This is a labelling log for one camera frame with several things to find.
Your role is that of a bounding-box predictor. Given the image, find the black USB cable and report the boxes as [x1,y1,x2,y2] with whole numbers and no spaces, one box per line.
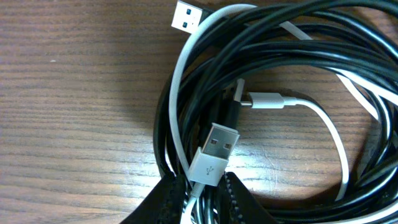
[152,0,398,224]

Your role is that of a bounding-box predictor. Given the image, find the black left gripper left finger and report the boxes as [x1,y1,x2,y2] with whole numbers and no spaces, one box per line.
[121,174,186,224]

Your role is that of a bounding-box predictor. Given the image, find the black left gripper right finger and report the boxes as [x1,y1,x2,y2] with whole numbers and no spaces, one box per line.
[217,172,277,224]

